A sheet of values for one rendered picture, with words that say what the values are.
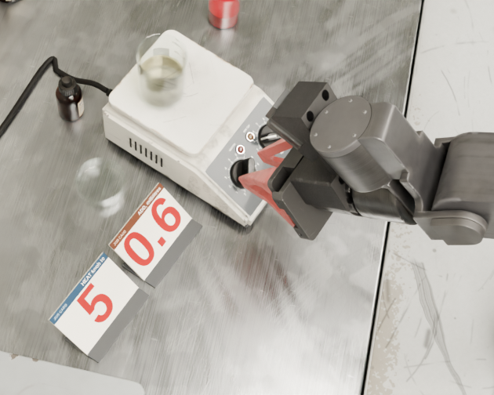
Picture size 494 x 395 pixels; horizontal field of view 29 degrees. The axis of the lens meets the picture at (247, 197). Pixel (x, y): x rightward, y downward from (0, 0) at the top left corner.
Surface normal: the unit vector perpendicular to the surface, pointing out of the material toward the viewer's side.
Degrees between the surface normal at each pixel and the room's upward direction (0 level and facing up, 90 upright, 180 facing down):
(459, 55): 0
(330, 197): 90
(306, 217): 49
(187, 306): 0
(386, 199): 67
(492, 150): 30
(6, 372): 0
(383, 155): 90
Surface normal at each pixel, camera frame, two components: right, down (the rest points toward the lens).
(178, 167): -0.55, 0.73
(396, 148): 0.76, -0.04
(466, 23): 0.09, -0.43
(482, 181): -0.39, -0.53
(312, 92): -0.48, -0.66
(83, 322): 0.61, 0.01
